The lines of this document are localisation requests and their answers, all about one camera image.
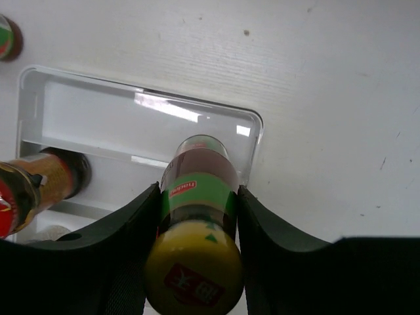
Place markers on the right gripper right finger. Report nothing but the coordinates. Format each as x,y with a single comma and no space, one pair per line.
288,271

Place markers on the red-lid sauce jar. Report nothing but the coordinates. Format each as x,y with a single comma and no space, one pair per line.
32,184

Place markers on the white divided organizer tray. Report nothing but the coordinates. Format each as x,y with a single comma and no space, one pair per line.
129,134

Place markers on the tall sauce bottle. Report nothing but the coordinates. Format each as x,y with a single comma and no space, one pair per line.
195,266
12,42

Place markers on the white silver-cap shaker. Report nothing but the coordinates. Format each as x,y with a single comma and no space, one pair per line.
52,232

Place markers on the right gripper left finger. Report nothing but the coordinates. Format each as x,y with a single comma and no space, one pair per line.
95,270

